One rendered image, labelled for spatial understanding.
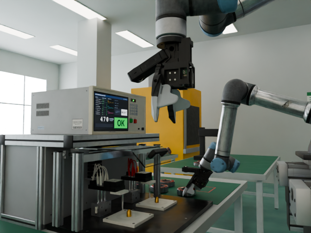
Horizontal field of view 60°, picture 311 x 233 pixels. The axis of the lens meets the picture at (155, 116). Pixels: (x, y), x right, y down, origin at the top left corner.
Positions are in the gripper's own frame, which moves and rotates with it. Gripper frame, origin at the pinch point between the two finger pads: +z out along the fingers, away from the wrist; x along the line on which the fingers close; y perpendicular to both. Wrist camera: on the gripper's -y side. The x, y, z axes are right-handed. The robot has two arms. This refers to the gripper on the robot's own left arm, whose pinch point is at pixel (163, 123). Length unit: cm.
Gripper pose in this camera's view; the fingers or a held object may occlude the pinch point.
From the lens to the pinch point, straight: 65.3
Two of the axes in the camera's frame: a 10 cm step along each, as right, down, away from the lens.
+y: 9.4, -0.2, -3.4
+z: 0.0, 10.0, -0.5
